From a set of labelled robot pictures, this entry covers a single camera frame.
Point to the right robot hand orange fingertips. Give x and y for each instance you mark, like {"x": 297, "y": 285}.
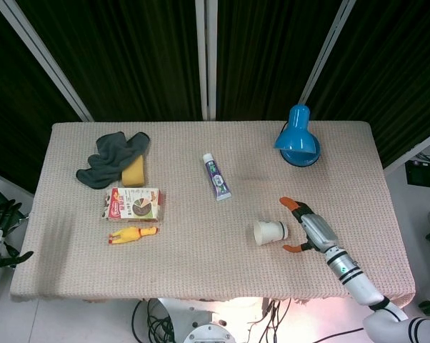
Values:
{"x": 318, "y": 230}

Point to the white paper cup blue band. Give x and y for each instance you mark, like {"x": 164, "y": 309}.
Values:
{"x": 268, "y": 232}

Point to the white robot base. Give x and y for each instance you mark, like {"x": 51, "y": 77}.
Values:
{"x": 208, "y": 332}

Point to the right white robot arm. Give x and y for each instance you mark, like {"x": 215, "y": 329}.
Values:
{"x": 361, "y": 286}

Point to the blue desk lamp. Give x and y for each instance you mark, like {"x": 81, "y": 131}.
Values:
{"x": 297, "y": 132}

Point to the purple white toothpaste tube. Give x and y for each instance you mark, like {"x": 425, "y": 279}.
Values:
{"x": 216, "y": 178}

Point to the black electronics box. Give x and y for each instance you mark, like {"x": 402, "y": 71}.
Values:
{"x": 424, "y": 175}

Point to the beige waffle weave tablecloth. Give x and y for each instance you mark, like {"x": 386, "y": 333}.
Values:
{"x": 200, "y": 257}

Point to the yellow rubber chicken toy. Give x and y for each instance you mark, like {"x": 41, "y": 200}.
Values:
{"x": 129, "y": 235}

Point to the dark grey towel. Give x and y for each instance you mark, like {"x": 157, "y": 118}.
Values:
{"x": 104, "y": 164}

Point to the dark green curtain panel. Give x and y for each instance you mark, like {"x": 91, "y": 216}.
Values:
{"x": 15, "y": 107}
{"x": 397, "y": 71}
{"x": 265, "y": 53}
{"x": 129, "y": 53}

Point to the red white snack box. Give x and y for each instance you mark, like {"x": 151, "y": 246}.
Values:
{"x": 133, "y": 205}

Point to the yellow sponge block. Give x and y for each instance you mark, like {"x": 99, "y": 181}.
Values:
{"x": 133, "y": 173}

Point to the white partition frame post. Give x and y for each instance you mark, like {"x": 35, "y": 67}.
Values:
{"x": 8, "y": 183}
{"x": 415, "y": 150}
{"x": 200, "y": 53}
{"x": 325, "y": 53}
{"x": 47, "y": 60}

